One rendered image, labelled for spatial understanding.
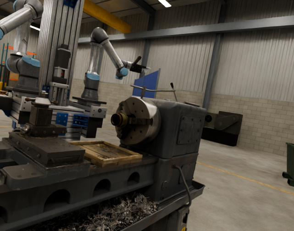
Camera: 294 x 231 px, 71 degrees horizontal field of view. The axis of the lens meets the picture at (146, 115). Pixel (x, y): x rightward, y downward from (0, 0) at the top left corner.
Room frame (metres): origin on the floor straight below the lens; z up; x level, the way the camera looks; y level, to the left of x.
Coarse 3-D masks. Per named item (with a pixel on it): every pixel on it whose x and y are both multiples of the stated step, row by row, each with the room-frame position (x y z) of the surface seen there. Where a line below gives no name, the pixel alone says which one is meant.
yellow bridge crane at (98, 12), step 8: (88, 0) 11.98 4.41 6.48; (88, 8) 12.04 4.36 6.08; (96, 8) 12.48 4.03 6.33; (96, 16) 12.72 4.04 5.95; (104, 16) 12.99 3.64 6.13; (112, 16) 13.50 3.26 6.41; (112, 24) 13.58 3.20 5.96; (120, 24) 14.10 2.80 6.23; (128, 24) 14.70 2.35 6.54; (128, 32) 14.80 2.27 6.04
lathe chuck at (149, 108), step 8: (128, 104) 1.37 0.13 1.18; (136, 104) 1.33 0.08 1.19; (144, 104) 1.29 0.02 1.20; (152, 104) 1.35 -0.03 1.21; (136, 112) 1.32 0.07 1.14; (144, 112) 1.28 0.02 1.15; (152, 112) 1.29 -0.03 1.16; (152, 120) 1.28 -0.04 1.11; (136, 128) 1.31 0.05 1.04; (144, 128) 1.27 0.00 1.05; (152, 128) 1.28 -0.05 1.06; (128, 136) 1.34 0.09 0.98; (136, 136) 1.30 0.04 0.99; (144, 136) 1.26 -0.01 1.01; (152, 136) 1.32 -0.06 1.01
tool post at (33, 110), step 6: (36, 108) 0.92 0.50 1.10; (42, 108) 0.93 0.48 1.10; (48, 108) 0.98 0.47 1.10; (30, 114) 0.95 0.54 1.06; (36, 114) 0.92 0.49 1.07; (42, 114) 0.93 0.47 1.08; (48, 114) 0.95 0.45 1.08; (30, 120) 0.95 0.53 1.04; (36, 120) 0.92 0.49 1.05; (42, 120) 0.93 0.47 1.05; (48, 120) 0.95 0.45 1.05
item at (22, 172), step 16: (0, 144) 0.93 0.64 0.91; (16, 144) 0.91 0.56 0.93; (16, 160) 0.86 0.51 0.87; (32, 160) 0.77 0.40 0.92; (80, 160) 0.84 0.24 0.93; (0, 176) 0.67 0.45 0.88; (16, 176) 0.65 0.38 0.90; (32, 176) 0.67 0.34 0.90; (48, 176) 0.70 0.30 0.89; (64, 176) 0.75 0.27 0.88; (80, 176) 0.81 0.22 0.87
